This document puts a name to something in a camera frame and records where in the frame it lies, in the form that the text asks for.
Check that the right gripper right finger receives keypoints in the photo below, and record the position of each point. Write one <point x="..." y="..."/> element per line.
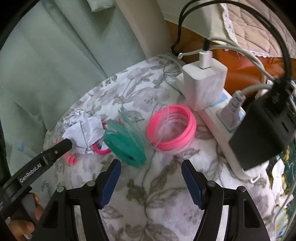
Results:
<point x="196" y="184"/>

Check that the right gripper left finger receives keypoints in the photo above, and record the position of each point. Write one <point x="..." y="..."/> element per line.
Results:
<point x="106" y="183"/>

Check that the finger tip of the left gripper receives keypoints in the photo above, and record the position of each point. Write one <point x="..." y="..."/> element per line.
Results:
<point x="48" y="157"/>

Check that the person's left hand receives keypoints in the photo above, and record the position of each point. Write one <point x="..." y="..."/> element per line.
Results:
<point x="19" y="228"/>

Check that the translucent plastic bag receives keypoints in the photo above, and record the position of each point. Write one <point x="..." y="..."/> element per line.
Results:
<point x="22" y="152"/>

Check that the pink hair roller clip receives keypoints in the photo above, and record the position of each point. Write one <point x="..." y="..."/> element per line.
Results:
<point x="69" y="158"/>

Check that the crumpled paper ball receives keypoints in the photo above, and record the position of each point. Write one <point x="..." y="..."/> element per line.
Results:
<point x="83" y="130"/>

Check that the white power strip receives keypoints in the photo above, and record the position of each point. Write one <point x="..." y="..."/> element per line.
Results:
<point x="223" y="136"/>

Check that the grey plug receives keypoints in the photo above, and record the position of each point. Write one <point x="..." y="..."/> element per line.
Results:
<point x="229" y="115"/>

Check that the floral white blanket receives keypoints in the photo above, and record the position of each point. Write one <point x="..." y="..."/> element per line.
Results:
<point x="152" y="202"/>

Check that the black power adapter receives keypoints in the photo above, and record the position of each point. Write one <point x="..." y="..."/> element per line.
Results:
<point x="265" y="131"/>

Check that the white charger adapter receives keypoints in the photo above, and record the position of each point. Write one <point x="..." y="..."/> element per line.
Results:
<point x="204" y="81"/>

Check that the green curtain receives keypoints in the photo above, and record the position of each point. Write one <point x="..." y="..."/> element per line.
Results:
<point x="56" y="53"/>

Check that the quilted beige bedspread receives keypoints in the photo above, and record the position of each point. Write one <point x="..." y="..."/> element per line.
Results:
<point x="246" y="31"/>

